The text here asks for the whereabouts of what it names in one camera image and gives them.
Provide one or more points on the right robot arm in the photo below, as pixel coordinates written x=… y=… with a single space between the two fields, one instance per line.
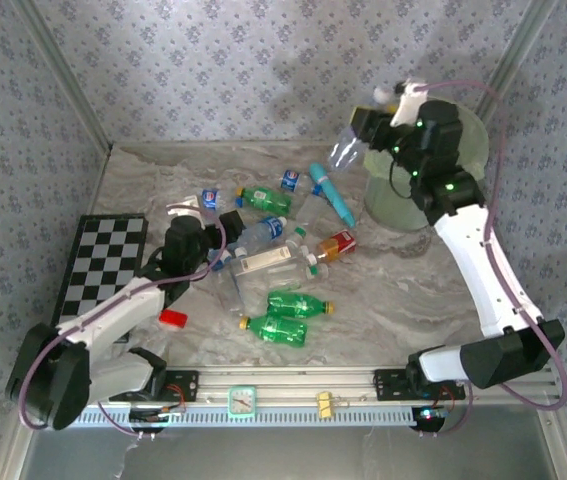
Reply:
x=483 y=280

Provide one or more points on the clear bottle green cap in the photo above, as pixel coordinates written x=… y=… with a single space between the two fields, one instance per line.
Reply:
x=297 y=237
x=320 y=271

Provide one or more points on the aluminium frame rail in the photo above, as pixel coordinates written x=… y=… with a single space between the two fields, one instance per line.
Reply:
x=288 y=382

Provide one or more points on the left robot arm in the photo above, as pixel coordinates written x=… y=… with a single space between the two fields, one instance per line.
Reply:
x=113 y=310

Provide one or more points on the aluminium frame post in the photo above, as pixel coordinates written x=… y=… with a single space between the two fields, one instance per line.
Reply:
x=518 y=55
x=63 y=75

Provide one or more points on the small teal clock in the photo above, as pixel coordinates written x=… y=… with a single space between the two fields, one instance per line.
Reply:
x=241 y=401

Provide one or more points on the green translucent bin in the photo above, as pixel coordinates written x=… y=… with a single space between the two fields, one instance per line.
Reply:
x=393 y=205

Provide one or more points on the small circuit board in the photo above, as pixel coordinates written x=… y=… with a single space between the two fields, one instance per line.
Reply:
x=150 y=415
x=430 y=415

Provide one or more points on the yellow binder clip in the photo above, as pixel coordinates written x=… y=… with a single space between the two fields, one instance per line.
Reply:
x=325 y=404

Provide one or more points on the small red block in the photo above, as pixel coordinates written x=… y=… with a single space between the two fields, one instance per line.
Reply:
x=173 y=318

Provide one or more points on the clear unlabelled plastic bottle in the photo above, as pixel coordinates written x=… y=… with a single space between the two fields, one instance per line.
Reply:
x=343 y=152

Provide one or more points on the turquoise marker pen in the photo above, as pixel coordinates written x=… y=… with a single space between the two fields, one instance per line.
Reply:
x=330 y=192

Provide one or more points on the green bottle yellow cap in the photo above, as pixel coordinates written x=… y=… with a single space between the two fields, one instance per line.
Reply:
x=278 y=330
x=265 y=197
x=298 y=304

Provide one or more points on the black grey chessboard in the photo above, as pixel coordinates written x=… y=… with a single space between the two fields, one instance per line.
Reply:
x=103 y=250

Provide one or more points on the clear square white-label bottle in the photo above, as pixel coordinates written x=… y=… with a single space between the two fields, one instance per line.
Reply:
x=263 y=260

